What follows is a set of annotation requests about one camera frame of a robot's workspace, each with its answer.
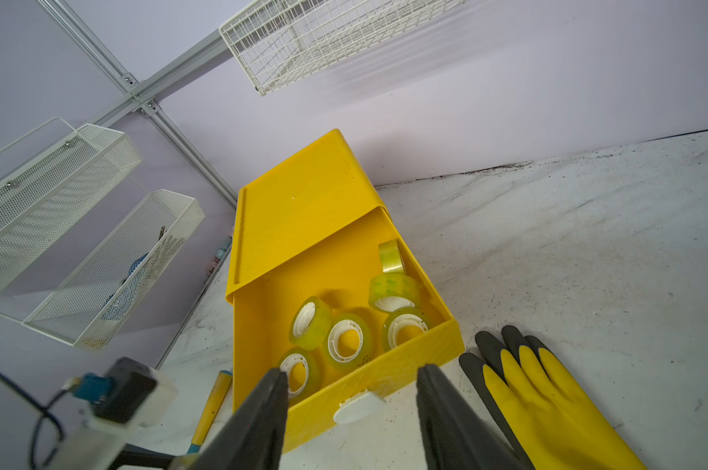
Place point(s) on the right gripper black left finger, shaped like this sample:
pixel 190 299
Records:
pixel 254 436

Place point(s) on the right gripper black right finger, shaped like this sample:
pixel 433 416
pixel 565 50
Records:
pixel 453 435

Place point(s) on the yellow tape roll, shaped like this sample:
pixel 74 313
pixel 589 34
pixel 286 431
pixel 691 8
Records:
pixel 402 326
pixel 390 292
pixel 304 373
pixel 349 344
pixel 311 324

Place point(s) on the yellow top drawer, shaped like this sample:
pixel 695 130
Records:
pixel 338 270

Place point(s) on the yellow black work glove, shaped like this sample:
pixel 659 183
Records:
pixel 547 418

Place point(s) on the blue cloth item on shelf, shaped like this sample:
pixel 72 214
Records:
pixel 117 307

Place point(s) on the teal garden fork yellow handle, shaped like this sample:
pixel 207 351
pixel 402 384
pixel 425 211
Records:
pixel 213 404

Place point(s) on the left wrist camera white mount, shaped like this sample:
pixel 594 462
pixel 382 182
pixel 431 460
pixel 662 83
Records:
pixel 130 396

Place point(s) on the white mesh two-tier wall shelf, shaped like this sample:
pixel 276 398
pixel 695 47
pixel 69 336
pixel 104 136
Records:
pixel 58 265

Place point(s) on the white wire wall basket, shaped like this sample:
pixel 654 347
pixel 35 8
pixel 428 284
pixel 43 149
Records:
pixel 280 42

